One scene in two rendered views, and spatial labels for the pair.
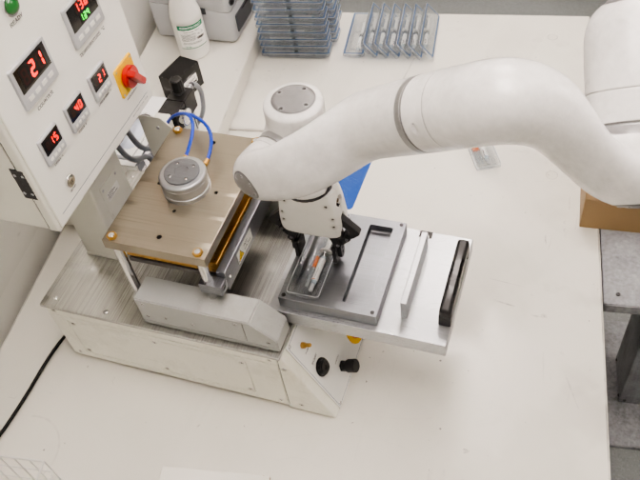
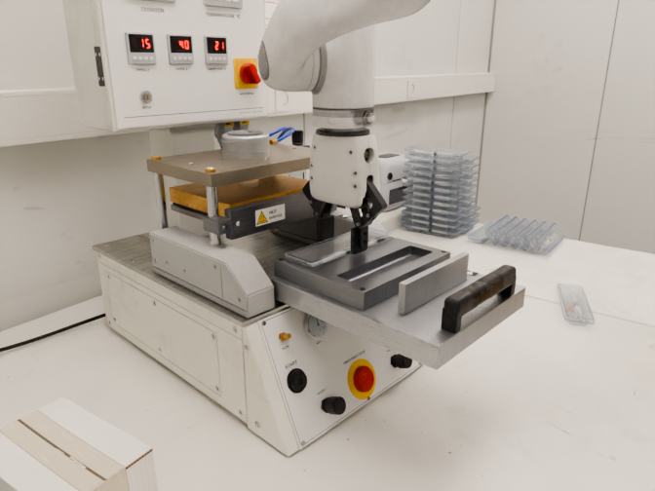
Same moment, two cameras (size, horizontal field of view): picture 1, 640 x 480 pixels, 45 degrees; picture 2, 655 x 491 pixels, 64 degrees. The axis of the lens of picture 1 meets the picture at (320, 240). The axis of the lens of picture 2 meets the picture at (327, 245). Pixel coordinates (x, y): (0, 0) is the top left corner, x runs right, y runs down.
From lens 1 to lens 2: 0.78 m
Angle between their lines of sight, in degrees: 34
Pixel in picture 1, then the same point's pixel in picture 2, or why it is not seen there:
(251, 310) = (239, 257)
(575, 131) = not seen: outside the picture
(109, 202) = not seen: hidden behind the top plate
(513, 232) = (594, 376)
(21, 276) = not seen: hidden behind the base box
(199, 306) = (196, 245)
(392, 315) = (389, 309)
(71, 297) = (118, 248)
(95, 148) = (187, 98)
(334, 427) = (281, 466)
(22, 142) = (110, 17)
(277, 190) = (281, 35)
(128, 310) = (148, 263)
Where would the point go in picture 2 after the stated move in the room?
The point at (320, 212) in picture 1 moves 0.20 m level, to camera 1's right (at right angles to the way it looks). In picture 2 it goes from (344, 161) to (500, 169)
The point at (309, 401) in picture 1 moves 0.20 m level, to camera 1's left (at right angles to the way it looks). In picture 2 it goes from (264, 417) to (141, 391)
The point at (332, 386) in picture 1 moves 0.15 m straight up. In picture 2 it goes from (301, 415) to (299, 318)
